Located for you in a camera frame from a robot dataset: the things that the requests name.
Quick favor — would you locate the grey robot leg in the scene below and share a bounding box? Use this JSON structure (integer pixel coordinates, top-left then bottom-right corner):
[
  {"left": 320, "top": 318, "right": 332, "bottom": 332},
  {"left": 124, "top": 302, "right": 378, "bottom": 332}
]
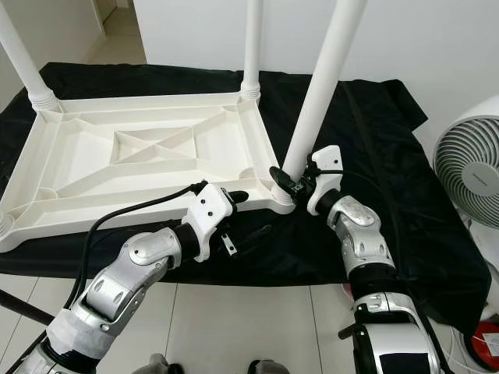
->
[
  {"left": 150, "top": 354, "right": 189, "bottom": 374},
  {"left": 248, "top": 359, "right": 291, "bottom": 374}
]

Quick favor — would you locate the white plastic table top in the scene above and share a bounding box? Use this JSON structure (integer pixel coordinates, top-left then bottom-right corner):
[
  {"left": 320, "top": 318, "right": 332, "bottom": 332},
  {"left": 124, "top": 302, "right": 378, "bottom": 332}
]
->
[{"left": 0, "top": 90, "right": 299, "bottom": 254}]

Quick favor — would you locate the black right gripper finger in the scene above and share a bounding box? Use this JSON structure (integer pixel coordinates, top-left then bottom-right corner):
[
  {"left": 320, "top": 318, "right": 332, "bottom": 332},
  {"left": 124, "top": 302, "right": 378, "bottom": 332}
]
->
[{"left": 269, "top": 165, "right": 299, "bottom": 197}]

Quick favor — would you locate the grey robot right leg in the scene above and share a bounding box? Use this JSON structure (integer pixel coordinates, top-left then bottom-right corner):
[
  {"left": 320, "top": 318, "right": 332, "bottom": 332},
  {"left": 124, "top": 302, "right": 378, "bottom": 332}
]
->
[{"left": 248, "top": 359, "right": 291, "bottom": 374}]

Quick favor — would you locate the black fabric table cover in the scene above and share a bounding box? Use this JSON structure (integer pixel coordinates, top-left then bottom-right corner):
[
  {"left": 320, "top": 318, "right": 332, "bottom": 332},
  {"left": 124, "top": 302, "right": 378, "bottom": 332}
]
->
[{"left": 0, "top": 62, "right": 494, "bottom": 336}]

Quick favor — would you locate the grey robot left leg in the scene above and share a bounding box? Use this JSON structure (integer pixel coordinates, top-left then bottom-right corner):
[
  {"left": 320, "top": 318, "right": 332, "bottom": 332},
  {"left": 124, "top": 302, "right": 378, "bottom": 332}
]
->
[{"left": 150, "top": 354, "right": 189, "bottom": 374}]

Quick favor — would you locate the red round device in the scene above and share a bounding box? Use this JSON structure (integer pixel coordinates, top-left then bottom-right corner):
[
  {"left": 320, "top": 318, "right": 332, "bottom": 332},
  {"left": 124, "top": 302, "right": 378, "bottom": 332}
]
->
[{"left": 472, "top": 319, "right": 499, "bottom": 353}]

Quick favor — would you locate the white power cable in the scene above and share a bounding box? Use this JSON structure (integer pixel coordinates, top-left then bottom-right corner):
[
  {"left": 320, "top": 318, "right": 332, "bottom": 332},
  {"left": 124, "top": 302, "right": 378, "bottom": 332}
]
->
[{"left": 446, "top": 327, "right": 499, "bottom": 374}]

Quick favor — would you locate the white pedestal fan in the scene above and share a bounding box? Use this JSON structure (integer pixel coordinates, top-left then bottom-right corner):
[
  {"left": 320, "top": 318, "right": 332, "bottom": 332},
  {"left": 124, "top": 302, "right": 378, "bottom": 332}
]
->
[{"left": 433, "top": 96, "right": 499, "bottom": 235}]

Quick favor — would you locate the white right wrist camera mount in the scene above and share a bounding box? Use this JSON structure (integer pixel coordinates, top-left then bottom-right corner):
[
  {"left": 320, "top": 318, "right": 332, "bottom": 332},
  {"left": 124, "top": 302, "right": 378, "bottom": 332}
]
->
[{"left": 306, "top": 145, "right": 345, "bottom": 217}]

